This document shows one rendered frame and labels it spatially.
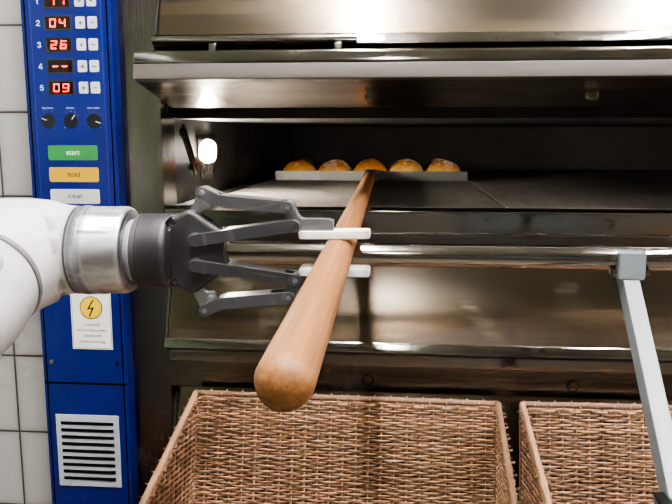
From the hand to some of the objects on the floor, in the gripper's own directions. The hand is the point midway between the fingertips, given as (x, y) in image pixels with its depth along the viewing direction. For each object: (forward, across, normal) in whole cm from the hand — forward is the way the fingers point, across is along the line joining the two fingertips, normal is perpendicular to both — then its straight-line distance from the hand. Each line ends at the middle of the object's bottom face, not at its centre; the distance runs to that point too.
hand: (336, 252), depth 74 cm
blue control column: (-48, +119, -150) cm, 198 cm away
